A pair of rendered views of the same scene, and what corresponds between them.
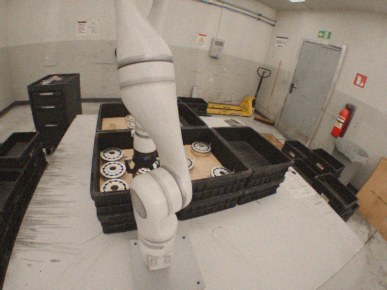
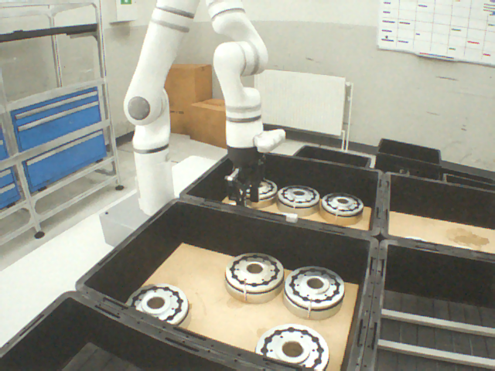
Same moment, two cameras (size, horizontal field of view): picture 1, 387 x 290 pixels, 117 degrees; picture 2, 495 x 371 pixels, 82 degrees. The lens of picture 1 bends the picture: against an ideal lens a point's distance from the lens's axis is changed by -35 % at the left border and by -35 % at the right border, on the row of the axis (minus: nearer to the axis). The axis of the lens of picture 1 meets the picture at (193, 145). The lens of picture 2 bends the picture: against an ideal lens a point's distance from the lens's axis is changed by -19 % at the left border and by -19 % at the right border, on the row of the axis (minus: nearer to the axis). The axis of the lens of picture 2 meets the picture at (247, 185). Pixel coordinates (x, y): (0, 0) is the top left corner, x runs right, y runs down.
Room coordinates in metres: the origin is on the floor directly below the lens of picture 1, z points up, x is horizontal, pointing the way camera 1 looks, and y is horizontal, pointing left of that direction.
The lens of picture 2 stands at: (0.99, -0.27, 1.26)
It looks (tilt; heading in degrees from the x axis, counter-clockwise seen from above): 27 degrees down; 141
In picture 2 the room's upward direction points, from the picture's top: straight up
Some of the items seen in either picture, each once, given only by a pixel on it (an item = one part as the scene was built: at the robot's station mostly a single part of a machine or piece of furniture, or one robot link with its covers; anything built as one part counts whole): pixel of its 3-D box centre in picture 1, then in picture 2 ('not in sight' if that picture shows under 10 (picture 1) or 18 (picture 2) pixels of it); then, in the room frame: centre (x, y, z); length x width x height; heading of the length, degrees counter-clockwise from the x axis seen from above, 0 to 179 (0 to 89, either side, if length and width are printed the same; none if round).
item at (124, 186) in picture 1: (114, 189); (257, 188); (0.41, 0.24, 0.86); 0.10 x 0.10 x 0.01
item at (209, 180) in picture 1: (200, 150); (236, 272); (0.68, -0.03, 0.92); 0.40 x 0.30 x 0.02; 29
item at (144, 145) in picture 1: (145, 134); (252, 127); (0.49, 0.16, 1.05); 0.11 x 0.09 x 0.06; 22
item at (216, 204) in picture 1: (194, 176); not in sight; (0.68, -0.03, 0.76); 0.40 x 0.30 x 0.12; 29
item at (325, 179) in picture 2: (131, 166); (290, 207); (0.54, 0.23, 0.87); 0.40 x 0.30 x 0.11; 29
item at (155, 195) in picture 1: (157, 206); (148, 118); (0.23, 0.05, 1.04); 0.09 x 0.09 x 0.17; 48
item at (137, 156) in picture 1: (144, 155); (246, 159); (0.48, 0.15, 0.98); 0.08 x 0.08 x 0.09
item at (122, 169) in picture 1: (113, 169); (298, 195); (0.51, 0.30, 0.86); 0.10 x 0.10 x 0.01
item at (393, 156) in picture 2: not in sight; (403, 184); (0.24, 1.62, 0.37); 0.40 x 0.30 x 0.45; 23
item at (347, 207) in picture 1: (324, 205); not in sight; (1.02, -1.31, 0.37); 0.40 x 0.30 x 0.45; 22
